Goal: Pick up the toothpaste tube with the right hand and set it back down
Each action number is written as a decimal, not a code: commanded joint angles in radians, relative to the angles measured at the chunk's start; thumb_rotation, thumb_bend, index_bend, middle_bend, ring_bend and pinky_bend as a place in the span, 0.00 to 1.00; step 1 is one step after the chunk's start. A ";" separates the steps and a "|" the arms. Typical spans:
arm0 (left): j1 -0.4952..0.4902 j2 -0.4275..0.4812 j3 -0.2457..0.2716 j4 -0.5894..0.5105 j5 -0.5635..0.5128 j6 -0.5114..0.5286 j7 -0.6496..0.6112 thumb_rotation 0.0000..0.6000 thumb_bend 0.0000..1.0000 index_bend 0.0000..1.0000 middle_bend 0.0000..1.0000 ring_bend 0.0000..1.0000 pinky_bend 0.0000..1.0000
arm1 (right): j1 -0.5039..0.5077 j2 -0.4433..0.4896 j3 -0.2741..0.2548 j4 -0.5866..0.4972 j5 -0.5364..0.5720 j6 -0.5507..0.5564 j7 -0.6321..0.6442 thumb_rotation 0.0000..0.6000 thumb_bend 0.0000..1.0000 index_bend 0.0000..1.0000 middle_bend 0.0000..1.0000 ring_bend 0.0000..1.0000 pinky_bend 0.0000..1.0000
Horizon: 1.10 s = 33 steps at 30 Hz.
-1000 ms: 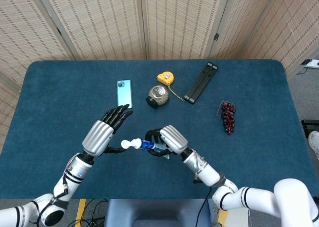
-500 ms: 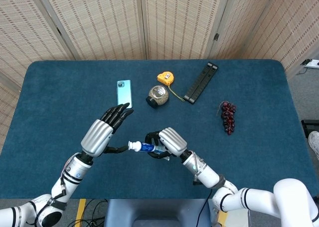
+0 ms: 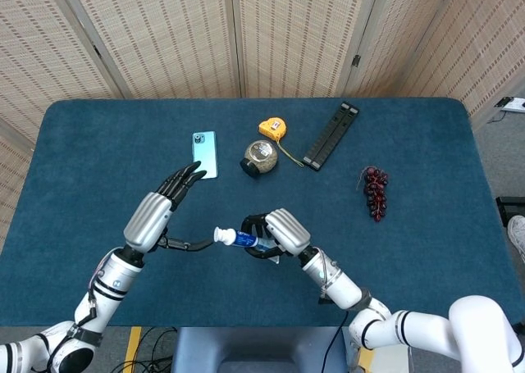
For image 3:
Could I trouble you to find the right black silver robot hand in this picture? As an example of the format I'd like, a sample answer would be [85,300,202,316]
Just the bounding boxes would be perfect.
[240,207,312,263]

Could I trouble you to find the white sneaker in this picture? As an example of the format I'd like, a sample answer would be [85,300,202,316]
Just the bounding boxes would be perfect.
[506,215,525,263]

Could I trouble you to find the blue white toothpaste tube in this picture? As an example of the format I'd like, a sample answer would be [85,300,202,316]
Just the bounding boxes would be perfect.
[227,229,281,266]

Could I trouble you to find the woven folding screen panel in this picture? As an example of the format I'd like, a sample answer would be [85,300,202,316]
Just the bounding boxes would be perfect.
[231,0,385,99]
[55,0,243,100]
[344,0,525,122]
[0,0,124,243]

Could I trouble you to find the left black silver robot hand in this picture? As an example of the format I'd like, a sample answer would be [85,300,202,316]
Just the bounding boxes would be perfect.
[122,161,215,256]

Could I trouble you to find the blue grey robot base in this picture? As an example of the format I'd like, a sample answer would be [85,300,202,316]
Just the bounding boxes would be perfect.
[170,326,354,373]

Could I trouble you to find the black floor cables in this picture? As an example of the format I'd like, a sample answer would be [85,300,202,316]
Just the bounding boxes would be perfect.
[110,326,178,373]

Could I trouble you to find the white plastic tube cap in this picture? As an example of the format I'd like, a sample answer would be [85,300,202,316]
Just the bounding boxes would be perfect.
[212,226,237,247]

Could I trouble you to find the yellow white cardboard box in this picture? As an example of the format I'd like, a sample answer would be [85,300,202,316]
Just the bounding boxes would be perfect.
[355,343,412,373]

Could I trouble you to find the glass jar with black lid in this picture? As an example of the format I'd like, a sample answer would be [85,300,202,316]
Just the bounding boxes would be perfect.
[239,139,279,180]

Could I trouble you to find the light blue smartphone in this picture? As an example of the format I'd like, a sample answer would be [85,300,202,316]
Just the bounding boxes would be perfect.
[191,130,219,180]

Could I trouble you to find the black box on floor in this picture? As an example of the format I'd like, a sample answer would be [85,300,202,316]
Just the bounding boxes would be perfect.
[495,195,525,227]

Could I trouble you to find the dark red grape bunch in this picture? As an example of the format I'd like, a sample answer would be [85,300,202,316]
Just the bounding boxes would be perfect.
[355,166,390,223]

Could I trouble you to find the black folding stand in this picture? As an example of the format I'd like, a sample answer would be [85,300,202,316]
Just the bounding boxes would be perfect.
[301,102,361,172]

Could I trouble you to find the yellow tape measure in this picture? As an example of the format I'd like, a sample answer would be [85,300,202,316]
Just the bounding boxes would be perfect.
[258,117,305,169]

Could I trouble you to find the white power strip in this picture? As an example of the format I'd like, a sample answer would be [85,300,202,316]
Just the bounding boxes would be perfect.
[494,96,525,115]

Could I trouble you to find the blue felt table mat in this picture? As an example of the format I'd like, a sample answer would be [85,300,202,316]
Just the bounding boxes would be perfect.
[0,97,512,328]

